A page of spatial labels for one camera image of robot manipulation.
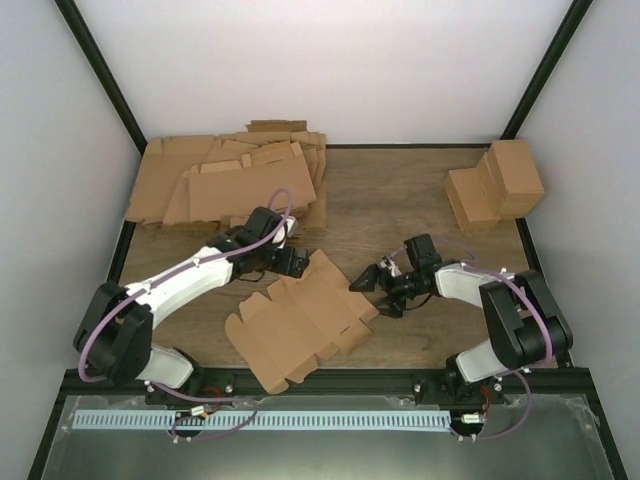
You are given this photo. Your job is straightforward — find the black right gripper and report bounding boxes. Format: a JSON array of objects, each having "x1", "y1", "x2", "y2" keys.
[{"x1": 349, "y1": 265, "x2": 422, "y2": 319}]

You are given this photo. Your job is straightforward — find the brown cardboard box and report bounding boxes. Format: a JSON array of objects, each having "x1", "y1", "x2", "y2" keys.
[{"x1": 225, "y1": 249, "x2": 379, "y2": 395}]

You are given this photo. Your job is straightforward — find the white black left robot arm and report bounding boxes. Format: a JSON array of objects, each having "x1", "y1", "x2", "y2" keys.
[{"x1": 73, "y1": 207, "x2": 309, "y2": 404}]

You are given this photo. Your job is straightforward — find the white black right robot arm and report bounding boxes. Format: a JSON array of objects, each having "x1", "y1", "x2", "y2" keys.
[{"x1": 349, "y1": 234, "x2": 574, "y2": 403}]

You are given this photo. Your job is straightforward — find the low folded cardboard box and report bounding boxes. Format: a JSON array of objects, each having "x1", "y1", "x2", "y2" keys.
[{"x1": 445, "y1": 168, "x2": 499, "y2": 232}]

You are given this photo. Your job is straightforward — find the tall folded cardboard box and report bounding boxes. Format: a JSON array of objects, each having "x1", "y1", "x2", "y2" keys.
[{"x1": 477, "y1": 140, "x2": 545, "y2": 220}]

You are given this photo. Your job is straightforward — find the stack of flat cardboard blanks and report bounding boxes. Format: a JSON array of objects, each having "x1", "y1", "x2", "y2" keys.
[{"x1": 125, "y1": 120, "x2": 327, "y2": 230}]

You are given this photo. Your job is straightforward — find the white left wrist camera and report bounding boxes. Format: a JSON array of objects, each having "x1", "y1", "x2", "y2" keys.
[{"x1": 273, "y1": 216, "x2": 298, "y2": 245}]

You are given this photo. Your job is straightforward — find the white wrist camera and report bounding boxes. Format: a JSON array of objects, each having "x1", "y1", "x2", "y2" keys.
[
  {"x1": 379, "y1": 255, "x2": 401, "y2": 277},
  {"x1": 273, "y1": 216, "x2": 298, "y2": 245}
]

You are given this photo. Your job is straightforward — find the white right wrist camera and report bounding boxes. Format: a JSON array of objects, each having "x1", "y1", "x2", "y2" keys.
[{"x1": 379, "y1": 255, "x2": 401, "y2": 277}]

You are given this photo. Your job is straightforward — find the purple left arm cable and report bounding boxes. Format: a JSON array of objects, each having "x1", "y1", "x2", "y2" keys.
[{"x1": 78, "y1": 188, "x2": 297, "y2": 445}]

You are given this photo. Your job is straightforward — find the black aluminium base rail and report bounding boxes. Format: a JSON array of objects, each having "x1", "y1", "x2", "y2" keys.
[{"x1": 57, "y1": 368, "x2": 598, "y2": 408}]

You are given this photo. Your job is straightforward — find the light blue slotted cable duct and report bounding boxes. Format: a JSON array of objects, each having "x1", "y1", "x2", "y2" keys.
[{"x1": 71, "y1": 410, "x2": 451, "y2": 432}]

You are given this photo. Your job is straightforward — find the black left frame post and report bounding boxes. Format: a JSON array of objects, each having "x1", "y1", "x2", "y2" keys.
[{"x1": 54, "y1": 0, "x2": 147, "y2": 154}]

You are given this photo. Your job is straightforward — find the black frame post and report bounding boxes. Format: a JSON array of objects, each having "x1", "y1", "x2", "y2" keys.
[
  {"x1": 54, "y1": 0, "x2": 147, "y2": 154},
  {"x1": 500, "y1": 0, "x2": 593, "y2": 140}
]

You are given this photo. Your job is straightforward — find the black right frame post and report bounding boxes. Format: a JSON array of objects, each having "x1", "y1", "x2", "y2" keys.
[{"x1": 500, "y1": 0, "x2": 593, "y2": 140}]

